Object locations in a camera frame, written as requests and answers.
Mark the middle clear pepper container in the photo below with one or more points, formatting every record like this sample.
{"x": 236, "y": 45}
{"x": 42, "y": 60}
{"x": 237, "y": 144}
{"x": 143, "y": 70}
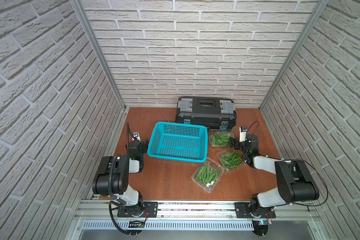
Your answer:
{"x": 230, "y": 160}

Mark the teal plastic perforated basket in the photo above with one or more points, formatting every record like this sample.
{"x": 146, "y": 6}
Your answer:
{"x": 179, "y": 142}

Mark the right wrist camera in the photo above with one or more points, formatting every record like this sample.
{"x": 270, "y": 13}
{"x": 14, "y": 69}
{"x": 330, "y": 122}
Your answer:
{"x": 243, "y": 134}

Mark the far clear pepper container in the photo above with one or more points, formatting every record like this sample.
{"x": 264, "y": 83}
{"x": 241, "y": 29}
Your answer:
{"x": 220, "y": 138}

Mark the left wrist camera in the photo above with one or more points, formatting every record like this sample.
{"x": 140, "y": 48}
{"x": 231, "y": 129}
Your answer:
{"x": 136, "y": 136}

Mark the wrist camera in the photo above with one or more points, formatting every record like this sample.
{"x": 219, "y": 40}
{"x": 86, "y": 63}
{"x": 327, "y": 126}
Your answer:
{"x": 136, "y": 136}
{"x": 243, "y": 134}

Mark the black grey toolbox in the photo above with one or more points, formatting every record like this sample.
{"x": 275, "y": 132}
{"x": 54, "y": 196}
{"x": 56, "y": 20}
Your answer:
{"x": 213, "y": 113}

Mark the clear pepper container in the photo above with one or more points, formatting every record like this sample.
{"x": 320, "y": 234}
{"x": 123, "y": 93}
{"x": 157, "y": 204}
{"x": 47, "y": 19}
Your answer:
{"x": 220, "y": 138}
{"x": 230, "y": 160}

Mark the clear clamshell container with peppers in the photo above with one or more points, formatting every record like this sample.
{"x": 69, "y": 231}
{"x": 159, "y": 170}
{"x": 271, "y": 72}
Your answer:
{"x": 208, "y": 175}

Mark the aluminium front rail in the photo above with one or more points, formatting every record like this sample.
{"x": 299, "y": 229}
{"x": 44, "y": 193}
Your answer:
{"x": 200, "y": 210}

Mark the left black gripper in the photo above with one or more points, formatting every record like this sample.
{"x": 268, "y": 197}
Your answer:
{"x": 142, "y": 144}

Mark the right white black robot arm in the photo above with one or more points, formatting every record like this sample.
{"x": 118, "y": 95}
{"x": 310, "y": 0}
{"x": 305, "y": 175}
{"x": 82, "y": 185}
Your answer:
{"x": 294, "y": 181}

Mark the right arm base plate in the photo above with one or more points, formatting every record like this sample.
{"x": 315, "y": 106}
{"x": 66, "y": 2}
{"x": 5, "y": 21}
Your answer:
{"x": 247, "y": 210}

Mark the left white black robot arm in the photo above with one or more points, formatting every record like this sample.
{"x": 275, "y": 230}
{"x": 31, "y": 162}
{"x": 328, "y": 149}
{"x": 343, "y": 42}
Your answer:
{"x": 112, "y": 179}

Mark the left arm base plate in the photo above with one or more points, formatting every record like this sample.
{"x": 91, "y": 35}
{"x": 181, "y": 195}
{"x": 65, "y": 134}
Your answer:
{"x": 139, "y": 211}

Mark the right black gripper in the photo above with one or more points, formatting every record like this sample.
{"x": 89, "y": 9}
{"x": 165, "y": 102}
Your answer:
{"x": 237, "y": 143}

